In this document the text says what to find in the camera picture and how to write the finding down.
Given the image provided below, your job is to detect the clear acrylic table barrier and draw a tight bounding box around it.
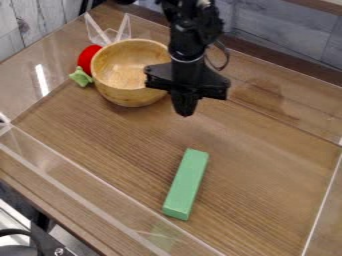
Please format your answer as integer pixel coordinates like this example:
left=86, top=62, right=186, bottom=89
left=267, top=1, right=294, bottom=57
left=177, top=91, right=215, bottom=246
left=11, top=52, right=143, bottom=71
left=0, top=114, right=341, bottom=256

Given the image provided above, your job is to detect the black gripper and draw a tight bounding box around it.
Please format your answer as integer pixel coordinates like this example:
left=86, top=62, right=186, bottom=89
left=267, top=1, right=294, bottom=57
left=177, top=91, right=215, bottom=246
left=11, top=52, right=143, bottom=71
left=144, top=63, right=230, bottom=117

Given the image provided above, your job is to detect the green rectangular stick block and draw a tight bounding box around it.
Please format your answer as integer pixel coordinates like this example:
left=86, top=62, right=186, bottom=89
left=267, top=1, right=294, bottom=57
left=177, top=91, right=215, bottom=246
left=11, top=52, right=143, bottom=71
left=162, top=148, right=210, bottom=221

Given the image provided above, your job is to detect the clear acrylic corner bracket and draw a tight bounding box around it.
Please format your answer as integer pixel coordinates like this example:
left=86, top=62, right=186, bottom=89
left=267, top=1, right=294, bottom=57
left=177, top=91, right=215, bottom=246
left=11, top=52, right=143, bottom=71
left=84, top=13, right=131, bottom=46

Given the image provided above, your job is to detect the black cable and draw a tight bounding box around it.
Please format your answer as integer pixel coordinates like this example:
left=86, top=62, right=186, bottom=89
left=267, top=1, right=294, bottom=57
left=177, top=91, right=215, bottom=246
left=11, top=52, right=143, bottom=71
left=0, top=228, right=38, bottom=256

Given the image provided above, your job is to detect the red plush tomato toy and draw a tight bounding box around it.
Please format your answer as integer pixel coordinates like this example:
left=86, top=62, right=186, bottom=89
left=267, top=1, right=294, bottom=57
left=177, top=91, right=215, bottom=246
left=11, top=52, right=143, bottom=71
left=68, top=44, right=104, bottom=89

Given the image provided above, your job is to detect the brown wooden bowl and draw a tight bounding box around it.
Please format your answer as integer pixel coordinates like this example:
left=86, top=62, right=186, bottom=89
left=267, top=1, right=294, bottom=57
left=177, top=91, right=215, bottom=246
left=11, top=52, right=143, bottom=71
left=91, top=39, right=170, bottom=108

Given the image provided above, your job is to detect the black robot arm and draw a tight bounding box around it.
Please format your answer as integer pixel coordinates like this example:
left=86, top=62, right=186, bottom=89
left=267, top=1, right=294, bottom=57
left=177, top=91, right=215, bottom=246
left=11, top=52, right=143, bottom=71
left=144, top=0, right=231, bottom=117

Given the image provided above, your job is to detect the black table clamp mount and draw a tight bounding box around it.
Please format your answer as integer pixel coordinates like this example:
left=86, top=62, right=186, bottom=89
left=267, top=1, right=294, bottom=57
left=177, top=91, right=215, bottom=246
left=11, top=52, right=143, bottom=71
left=31, top=212, right=76, bottom=256

